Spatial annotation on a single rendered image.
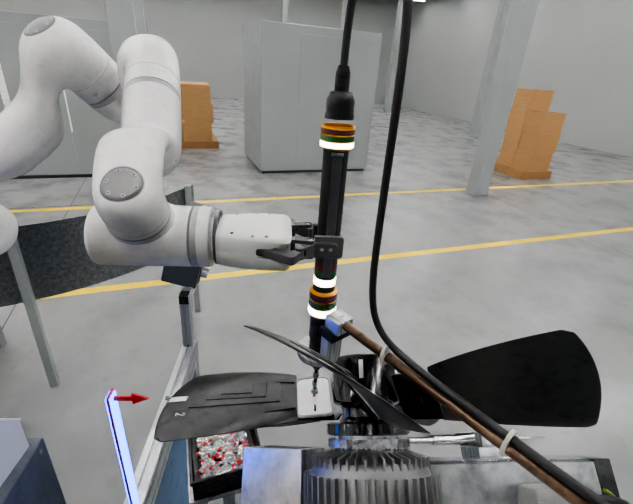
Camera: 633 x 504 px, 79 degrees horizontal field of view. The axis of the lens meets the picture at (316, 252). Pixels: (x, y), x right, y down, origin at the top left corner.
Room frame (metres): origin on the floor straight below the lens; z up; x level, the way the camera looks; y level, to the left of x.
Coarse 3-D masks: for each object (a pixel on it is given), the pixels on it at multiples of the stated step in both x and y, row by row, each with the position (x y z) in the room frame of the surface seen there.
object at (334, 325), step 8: (344, 312) 0.48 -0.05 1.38; (328, 320) 0.47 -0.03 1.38; (336, 320) 0.46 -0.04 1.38; (344, 320) 0.46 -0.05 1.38; (352, 320) 0.47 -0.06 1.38; (320, 328) 0.47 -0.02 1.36; (328, 328) 0.47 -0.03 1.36; (336, 328) 0.45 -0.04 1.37; (328, 336) 0.46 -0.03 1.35; (336, 336) 0.46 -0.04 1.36; (344, 336) 0.47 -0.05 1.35; (304, 344) 0.51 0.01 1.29; (328, 344) 0.47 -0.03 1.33; (336, 344) 0.48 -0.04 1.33; (320, 352) 0.48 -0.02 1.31; (328, 352) 0.47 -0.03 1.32; (336, 352) 0.48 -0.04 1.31; (304, 360) 0.48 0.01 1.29; (312, 360) 0.47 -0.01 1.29; (336, 360) 0.49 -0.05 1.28
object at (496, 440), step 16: (352, 336) 0.44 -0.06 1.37; (368, 336) 0.43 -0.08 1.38; (400, 368) 0.38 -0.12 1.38; (416, 384) 0.35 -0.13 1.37; (448, 400) 0.33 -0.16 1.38; (464, 416) 0.31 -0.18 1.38; (480, 432) 0.29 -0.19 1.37; (512, 448) 0.27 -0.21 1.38; (528, 464) 0.25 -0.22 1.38; (544, 480) 0.24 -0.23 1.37; (576, 496) 0.22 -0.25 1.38
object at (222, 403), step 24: (192, 384) 0.55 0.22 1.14; (216, 384) 0.53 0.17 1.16; (240, 384) 0.53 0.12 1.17; (264, 384) 0.52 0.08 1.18; (288, 384) 0.52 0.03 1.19; (168, 408) 0.46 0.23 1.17; (192, 408) 0.46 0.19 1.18; (216, 408) 0.46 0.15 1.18; (240, 408) 0.47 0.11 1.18; (264, 408) 0.47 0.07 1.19; (288, 408) 0.47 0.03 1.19; (168, 432) 0.40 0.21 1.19; (192, 432) 0.41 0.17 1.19; (216, 432) 0.41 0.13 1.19
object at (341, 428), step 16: (352, 368) 0.51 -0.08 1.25; (368, 368) 0.51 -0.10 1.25; (384, 368) 0.51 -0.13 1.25; (336, 384) 0.51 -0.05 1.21; (368, 384) 0.49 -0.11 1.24; (384, 384) 0.49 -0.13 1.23; (336, 400) 0.49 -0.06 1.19; (352, 416) 0.47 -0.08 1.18; (368, 416) 0.46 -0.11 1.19; (336, 432) 0.44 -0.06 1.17; (352, 432) 0.43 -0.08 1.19; (368, 432) 0.42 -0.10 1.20; (384, 432) 0.43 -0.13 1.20; (400, 432) 0.44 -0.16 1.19
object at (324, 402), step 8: (320, 376) 0.55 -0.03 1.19; (304, 384) 0.53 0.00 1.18; (320, 384) 0.53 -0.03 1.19; (328, 384) 0.53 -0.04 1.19; (304, 392) 0.51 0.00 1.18; (320, 392) 0.51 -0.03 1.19; (328, 392) 0.51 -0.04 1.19; (304, 400) 0.49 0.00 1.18; (312, 400) 0.49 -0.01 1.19; (320, 400) 0.49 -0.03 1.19; (328, 400) 0.49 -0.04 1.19; (304, 408) 0.47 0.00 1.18; (312, 408) 0.47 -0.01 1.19; (320, 408) 0.47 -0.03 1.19; (328, 408) 0.47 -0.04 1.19; (304, 416) 0.46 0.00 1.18; (312, 416) 0.46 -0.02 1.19; (320, 416) 0.46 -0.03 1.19
